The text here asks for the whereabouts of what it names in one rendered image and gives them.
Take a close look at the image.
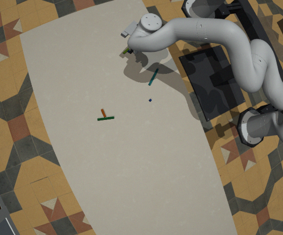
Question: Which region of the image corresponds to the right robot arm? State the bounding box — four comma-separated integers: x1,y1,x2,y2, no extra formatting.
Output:
185,0,225,18

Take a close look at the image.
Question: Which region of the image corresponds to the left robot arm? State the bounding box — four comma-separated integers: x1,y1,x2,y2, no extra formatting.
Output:
121,13,283,144

